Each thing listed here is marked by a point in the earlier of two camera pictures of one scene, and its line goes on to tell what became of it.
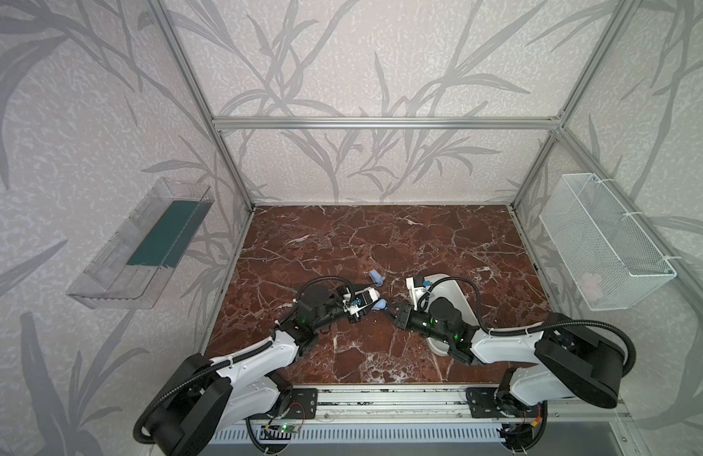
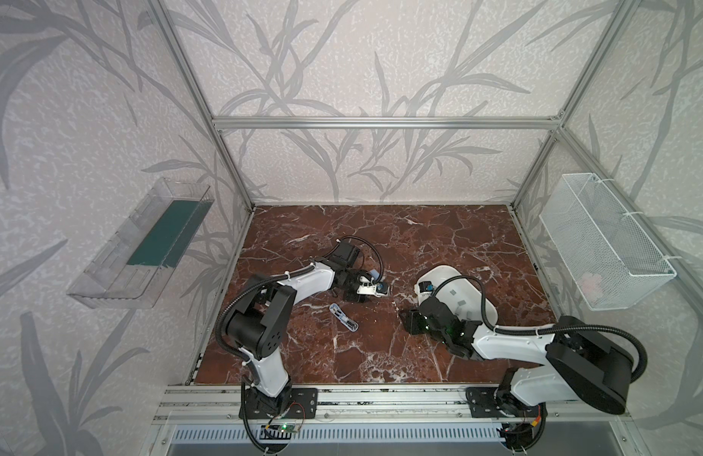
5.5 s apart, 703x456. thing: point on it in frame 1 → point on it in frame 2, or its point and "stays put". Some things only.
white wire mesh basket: (605, 253) stays put
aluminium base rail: (433, 402) stays put
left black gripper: (359, 307) → (359, 283)
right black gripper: (402, 313) stays put
